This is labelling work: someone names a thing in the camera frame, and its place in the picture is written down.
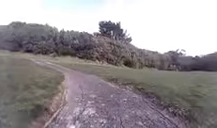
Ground grass strip beside path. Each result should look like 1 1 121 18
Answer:
45 55 217 128

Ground green grass field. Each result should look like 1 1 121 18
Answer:
0 50 66 128

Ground grey cracked asphalt path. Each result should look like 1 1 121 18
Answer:
30 59 188 128

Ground tall dark tree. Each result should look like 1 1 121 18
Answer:
93 20 133 44

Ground row of green bushes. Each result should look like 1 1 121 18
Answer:
0 21 217 72

